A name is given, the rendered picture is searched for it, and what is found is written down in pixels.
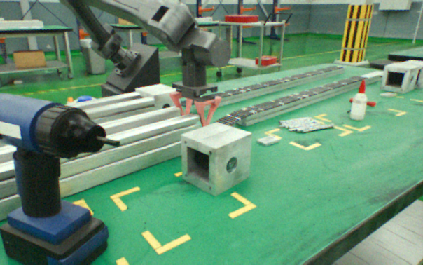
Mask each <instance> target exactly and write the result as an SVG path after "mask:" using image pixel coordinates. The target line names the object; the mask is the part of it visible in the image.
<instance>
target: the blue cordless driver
mask: <svg viewBox="0 0 423 265"><path fill-rule="evenodd" d="M87 114H88V113H87V112H86V111H82V109H80V108H76V107H70V106H66V105H64V104H61V103H56V102H48V101H46V100H40V99H35V98H31V97H23V96H18V95H11V94H5V93H2V94H0V143H2V144H7V145H10V146H13V147H16V151H14V152H13V164H14V171H15V181H16V187H17V192H18V196H19V197H20V198H21V207H20V208H18V209H16V210H14V211H12V212H10V213H8V216H7V220H8V222H7V223H5V224H3V226H2V227H1V228H0V232H1V237H2V241H3V244H4V249H5V251H6V254H7V255H8V256H9V257H11V259H14V260H16V261H18V262H20V263H22V264H25V265H91V263H92V262H93V261H94V260H96V259H97V258H98V257H99V256H100V255H101V254H102V253H104V251H105V250H106V249H107V247H108V243H107V239H108V238H109V230H108V226H107V225H105V223H104V222H103V221H102V220H100V219H97V218H94V217H92V213H91V211H90V209H88V208H85V207H83V206H80V205H77V204H73V203H70V202H68V201H64V200H62V199H60V184H59V177H60V175H61V174H60V158H63V159H71V158H76V157H77V155H79V154H81V153H92V152H97V151H100V150H101V149H102V148H103V146H104V145H105V144H106V145H110V146H114V147H119V146H120V141H118V140H113V139H109V138H106V132H105V129H104V128H103V127H102V126H101V125H99V124H97V123H95V122H93V121H91V120H90V118H89V117H88V115H87Z"/></svg>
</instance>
